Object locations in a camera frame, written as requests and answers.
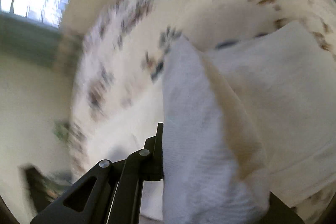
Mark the floral bed sheet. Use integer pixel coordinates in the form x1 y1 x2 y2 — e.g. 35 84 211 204
69 0 335 223

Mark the white pant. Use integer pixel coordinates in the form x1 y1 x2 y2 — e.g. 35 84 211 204
162 22 335 223

